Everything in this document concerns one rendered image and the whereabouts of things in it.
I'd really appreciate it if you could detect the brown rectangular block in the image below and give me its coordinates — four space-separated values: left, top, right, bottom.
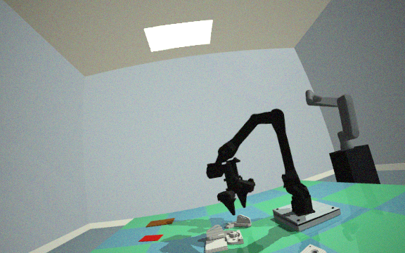
146 218 174 227

